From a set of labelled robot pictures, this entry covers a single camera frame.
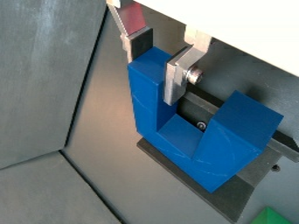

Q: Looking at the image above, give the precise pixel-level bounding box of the black angle fixture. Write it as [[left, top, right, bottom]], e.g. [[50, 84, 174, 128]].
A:
[[134, 87, 299, 224]]

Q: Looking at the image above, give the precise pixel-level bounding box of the blue U-shaped block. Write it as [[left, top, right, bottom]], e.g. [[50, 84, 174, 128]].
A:
[[126, 47, 283, 192]]

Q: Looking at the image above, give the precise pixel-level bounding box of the green zigzag block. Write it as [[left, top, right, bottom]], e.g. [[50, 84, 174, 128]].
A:
[[249, 206, 292, 224]]

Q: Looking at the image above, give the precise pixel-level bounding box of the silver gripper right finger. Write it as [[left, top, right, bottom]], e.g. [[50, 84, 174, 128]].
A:
[[162, 25, 210, 106]]

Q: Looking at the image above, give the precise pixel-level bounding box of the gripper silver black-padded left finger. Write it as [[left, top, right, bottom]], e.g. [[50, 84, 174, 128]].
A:
[[106, 0, 153, 62]]

